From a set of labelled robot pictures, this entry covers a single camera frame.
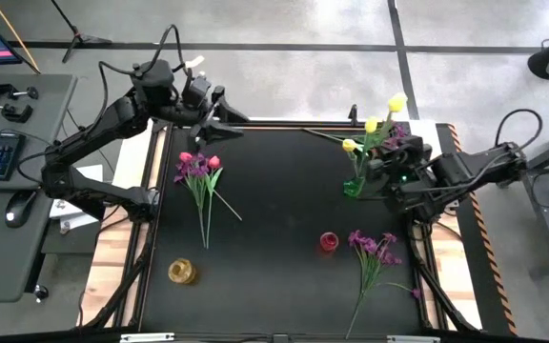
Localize red ribbed glass vase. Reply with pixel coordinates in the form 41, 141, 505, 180
319, 231, 340, 253

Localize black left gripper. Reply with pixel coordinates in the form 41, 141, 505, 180
162, 73, 251, 147

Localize black computer mouse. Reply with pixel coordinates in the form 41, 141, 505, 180
4, 189, 39, 230

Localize yellow wooden rod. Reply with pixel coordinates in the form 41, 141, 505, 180
0, 0, 42, 75

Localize green glass vase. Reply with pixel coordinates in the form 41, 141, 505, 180
342, 174, 367, 199

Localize amber glass vase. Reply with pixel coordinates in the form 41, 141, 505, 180
167, 257, 198, 286

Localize thin black keyboard cable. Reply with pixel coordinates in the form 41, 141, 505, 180
0, 127, 73, 169

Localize light wooden platform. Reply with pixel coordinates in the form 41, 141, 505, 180
79, 124, 484, 332

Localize black tripod stand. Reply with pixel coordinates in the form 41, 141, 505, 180
49, 0, 113, 65

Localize thin black floor cable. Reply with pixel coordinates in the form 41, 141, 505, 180
65, 108, 88, 134

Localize orange black hazard tape strip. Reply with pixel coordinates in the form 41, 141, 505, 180
447, 122, 519, 336

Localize yellow artificial tulip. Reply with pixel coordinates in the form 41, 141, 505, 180
341, 138, 366, 180
357, 116, 380, 180
369, 91, 409, 163

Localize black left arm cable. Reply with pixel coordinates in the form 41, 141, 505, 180
96, 23, 194, 139

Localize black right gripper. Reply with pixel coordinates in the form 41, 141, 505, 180
363, 135, 433, 199

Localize black C-clamp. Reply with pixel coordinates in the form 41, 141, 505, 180
0, 80, 40, 102
0, 98, 34, 125

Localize silver metal bracket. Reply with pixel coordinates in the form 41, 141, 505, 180
386, 334, 441, 343
119, 333, 176, 343

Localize white paper sheets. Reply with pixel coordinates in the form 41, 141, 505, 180
48, 163, 105, 233

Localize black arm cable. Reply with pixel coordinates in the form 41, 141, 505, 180
494, 108, 544, 150
96, 23, 194, 139

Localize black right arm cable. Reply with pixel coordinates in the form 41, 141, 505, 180
494, 108, 544, 150

